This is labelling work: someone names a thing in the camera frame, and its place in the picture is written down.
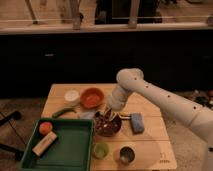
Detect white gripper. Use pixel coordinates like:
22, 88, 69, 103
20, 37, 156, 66
104, 85, 130, 121

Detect dark grapes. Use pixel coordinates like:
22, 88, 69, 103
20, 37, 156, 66
95, 114, 117, 131

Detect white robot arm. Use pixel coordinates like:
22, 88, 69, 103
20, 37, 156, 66
106, 68, 213, 171

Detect purple bowl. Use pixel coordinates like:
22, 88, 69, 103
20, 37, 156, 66
94, 111, 122, 137

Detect orange bowl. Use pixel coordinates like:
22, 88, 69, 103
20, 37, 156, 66
80, 88, 104, 109

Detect pale blue cloth piece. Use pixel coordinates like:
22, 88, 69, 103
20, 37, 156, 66
79, 111, 96, 119

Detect blue sponge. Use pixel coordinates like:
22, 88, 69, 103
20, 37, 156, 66
130, 113, 145, 134

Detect wooden table board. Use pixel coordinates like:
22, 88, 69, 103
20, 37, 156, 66
41, 84, 177, 171

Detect green small cup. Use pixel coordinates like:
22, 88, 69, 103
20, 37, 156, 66
92, 142, 109, 159

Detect metal cup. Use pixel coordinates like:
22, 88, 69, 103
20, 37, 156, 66
119, 146, 135, 164

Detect green cucumber toy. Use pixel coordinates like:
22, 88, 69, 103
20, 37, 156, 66
52, 107, 76, 118

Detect green plastic tray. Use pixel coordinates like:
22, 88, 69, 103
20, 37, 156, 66
19, 118, 93, 171

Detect wooden block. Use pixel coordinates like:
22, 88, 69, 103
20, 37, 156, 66
32, 132, 57, 156

